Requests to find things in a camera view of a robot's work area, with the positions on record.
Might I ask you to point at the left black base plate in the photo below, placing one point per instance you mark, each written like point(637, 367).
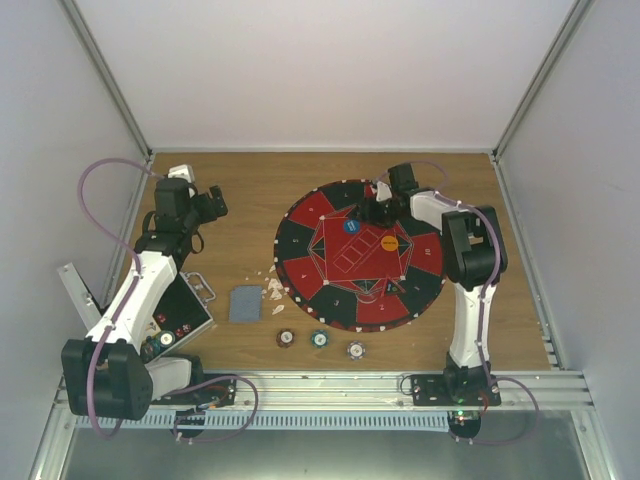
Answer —
point(219, 394)

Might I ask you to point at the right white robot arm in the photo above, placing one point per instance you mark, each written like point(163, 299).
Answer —
point(474, 258)

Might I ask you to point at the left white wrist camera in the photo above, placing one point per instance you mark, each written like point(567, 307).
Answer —
point(183, 171)

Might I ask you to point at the teal blue chip stack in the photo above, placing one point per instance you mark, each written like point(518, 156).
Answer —
point(319, 338)

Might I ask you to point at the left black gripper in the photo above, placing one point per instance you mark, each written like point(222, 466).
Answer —
point(210, 213)

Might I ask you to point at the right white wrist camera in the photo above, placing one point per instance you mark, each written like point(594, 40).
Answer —
point(383, 192)

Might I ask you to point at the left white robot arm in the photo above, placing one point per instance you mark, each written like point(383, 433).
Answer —
point(131, 358)

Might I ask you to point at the blue small blind button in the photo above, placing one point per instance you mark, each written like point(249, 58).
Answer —
point(351, 226)

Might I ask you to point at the purple white chip stack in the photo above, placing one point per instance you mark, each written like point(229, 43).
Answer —
point(356, 350)

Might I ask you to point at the orange big blind button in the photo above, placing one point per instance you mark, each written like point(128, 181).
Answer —
point(390, 243)

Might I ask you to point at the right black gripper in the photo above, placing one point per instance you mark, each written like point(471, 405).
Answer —
point(368, 213)

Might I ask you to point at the slotted grey cable duct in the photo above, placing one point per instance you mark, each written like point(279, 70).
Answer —
point(319, 420)

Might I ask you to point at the chip stack in case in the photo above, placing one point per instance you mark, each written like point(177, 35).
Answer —
point(163, 340)

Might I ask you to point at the white plastic wrap scraps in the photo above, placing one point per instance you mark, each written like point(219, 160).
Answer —
point(271, 291)

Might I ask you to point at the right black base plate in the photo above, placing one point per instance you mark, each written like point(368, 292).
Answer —
point(435, 390)

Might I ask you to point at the red black chip stack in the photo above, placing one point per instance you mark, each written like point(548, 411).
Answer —
point(285, 338)

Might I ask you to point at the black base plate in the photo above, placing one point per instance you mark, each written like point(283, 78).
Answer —
point(219, 394)
point(435, 390)

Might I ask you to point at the round red black poker mat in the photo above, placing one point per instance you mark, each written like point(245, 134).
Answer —
point(323, 268)

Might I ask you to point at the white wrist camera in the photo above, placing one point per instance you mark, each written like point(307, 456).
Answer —
point(383, 192)
point(183, 171)

